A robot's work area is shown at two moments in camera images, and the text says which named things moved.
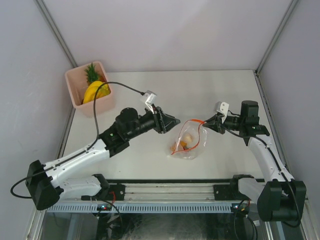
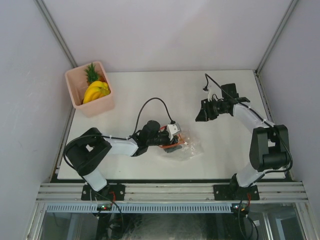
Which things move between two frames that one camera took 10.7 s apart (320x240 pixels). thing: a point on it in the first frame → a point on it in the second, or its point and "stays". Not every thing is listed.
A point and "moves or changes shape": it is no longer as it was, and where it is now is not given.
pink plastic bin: [77, 80] stays
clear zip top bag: [191, 139] moves or changes shape
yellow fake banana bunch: [94, 90] stays
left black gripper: [163, 124] → [175, 141]
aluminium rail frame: [159, 193] stays
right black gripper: [216, 124] → [205, 114]
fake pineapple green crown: [92, 75] stays
